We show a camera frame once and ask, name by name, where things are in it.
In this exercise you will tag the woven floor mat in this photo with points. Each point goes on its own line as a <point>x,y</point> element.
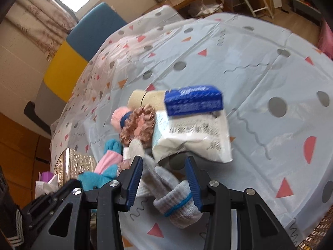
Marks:
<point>317,231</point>

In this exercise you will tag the dark striped clothing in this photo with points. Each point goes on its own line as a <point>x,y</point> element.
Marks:
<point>10,213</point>

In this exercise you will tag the white wicker basket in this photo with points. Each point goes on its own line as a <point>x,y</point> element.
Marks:
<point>208,6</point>

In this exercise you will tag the patterned bed sheet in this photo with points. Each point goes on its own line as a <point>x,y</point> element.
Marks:
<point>260,70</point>

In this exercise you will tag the pink towel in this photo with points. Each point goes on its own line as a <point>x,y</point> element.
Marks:
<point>117,117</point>

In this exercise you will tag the beige patterned curtain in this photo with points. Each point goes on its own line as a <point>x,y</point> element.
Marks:
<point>33,18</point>

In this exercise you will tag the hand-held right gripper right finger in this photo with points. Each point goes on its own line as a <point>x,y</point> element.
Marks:
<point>194,187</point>

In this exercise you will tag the purple box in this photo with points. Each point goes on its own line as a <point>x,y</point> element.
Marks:
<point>46,176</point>

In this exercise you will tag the beige cloth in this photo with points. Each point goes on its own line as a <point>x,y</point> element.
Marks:
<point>151,100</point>

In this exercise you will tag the blue plush toy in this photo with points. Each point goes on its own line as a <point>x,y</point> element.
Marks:
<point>106,177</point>

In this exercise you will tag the pink brown scrunchie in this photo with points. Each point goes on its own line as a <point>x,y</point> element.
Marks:
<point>138,127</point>

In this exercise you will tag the white tissue paper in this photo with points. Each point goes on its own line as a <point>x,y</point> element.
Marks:
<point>44,187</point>

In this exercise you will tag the grey yellow blue headboard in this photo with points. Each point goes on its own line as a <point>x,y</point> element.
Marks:
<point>75,62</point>

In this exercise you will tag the grey cabinet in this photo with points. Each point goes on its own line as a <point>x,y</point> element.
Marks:
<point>304,2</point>

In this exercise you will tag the gold woven tissue basket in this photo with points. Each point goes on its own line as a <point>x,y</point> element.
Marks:
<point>78,164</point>

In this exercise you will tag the white sock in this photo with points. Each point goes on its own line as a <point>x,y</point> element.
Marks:
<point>158,179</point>

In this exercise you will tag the wooden wardrobe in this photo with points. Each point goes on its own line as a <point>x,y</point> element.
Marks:
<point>15,140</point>

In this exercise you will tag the grey sock with blue stripe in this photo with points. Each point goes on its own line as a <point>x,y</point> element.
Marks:
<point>179,211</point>

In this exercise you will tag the pink cloth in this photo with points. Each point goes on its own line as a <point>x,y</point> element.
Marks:
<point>326,39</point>

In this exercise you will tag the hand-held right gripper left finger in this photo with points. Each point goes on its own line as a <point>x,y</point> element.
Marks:
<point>133,181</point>

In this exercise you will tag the blue tissue packet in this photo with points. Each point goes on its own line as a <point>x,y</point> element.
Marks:
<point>192,104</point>

